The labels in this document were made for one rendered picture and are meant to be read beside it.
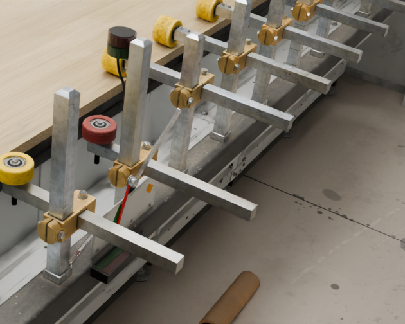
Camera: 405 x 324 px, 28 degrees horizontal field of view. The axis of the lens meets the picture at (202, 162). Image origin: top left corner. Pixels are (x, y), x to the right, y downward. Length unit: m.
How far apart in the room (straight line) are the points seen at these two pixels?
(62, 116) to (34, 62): 0.65
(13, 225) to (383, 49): 2.86
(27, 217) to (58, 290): 0.30
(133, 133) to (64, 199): 0.25
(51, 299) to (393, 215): 2.01
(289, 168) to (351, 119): 0.63
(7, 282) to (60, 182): 0.36
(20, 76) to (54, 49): 0.19
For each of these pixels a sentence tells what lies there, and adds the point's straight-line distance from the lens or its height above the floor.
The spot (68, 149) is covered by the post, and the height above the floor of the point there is 1.03.
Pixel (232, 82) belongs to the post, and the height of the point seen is 0.89.
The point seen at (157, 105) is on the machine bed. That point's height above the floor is 0.74.
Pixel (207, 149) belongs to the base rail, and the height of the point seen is 0.70.
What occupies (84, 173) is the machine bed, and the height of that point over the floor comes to 0.68.
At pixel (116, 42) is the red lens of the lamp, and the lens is 1.69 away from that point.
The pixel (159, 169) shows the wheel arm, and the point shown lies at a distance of 1.83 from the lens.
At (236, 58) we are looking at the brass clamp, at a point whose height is 0.97.
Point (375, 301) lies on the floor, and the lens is 2.98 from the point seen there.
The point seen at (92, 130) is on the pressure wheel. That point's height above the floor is 0.91.
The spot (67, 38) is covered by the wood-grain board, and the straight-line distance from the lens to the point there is 2.30.
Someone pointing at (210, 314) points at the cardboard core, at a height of 0.08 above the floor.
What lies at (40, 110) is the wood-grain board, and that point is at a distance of 1.94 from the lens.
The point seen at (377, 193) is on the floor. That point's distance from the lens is 3.56.
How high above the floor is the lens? 1.87
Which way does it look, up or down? 32 degrees down
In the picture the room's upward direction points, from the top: 9 degrees clockwise
